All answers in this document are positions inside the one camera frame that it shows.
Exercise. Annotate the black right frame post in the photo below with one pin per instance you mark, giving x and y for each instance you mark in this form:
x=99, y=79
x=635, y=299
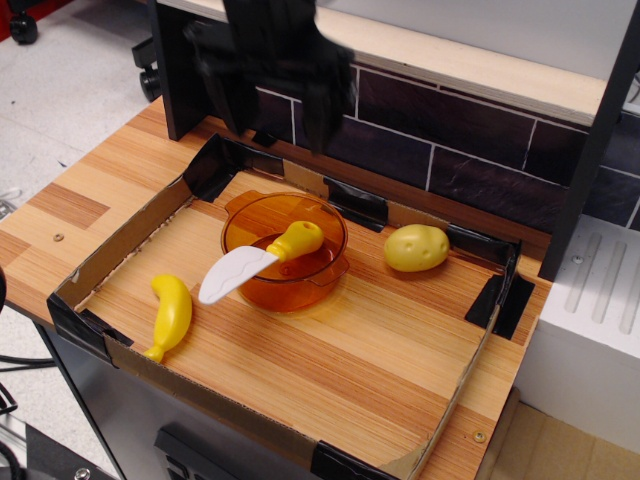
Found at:
x=620, y=80

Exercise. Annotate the yellow toy potato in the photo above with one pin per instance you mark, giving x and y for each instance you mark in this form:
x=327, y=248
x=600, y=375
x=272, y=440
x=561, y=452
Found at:
x=416, y=247

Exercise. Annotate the black chair caster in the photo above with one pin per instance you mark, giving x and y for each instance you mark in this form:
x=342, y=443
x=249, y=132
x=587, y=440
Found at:
x=144, y=57

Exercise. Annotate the black caster wheel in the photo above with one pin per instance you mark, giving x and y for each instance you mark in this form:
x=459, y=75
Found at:
x=23, y=29

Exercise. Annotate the black upright shelf post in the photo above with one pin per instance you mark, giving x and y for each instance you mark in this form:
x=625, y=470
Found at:
x=185, y=99

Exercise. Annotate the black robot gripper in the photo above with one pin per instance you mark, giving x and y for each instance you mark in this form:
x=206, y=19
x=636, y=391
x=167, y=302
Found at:
x=274, y=44

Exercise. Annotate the yellow toy banana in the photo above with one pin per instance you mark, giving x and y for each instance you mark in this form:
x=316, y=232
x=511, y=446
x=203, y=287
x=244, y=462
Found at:
x=173, y=316

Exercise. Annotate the cardboard fence with black tape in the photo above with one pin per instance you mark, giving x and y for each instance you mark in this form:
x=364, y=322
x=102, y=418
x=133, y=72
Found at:
x=245, y=325

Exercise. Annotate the orange transparent plastic pot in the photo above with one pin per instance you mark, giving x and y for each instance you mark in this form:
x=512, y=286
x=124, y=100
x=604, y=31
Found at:
x=256, y=219

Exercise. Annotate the white toy sink drainboard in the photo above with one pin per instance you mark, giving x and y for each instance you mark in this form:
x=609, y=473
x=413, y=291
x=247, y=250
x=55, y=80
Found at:
x=582, y=364

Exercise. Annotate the yellow handled white toy knife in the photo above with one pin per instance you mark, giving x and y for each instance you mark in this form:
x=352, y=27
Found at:
x=243, y=263

